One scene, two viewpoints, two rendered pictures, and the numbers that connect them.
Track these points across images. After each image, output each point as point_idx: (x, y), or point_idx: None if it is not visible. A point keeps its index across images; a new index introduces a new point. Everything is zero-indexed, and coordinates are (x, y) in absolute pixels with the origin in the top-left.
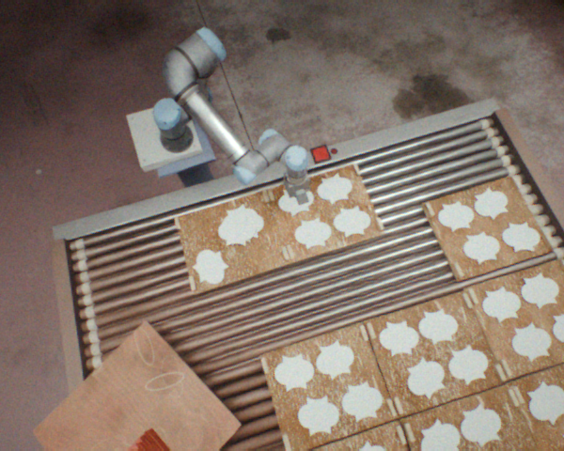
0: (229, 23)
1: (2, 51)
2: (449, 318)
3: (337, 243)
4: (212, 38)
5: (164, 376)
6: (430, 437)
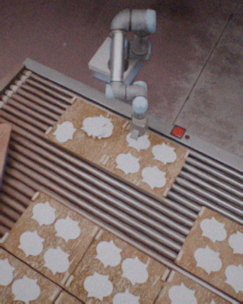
0: (233, 48)
1: None
2: (145, 273)
3: (134, 180)
4: (151, 17)
5: None
6: None
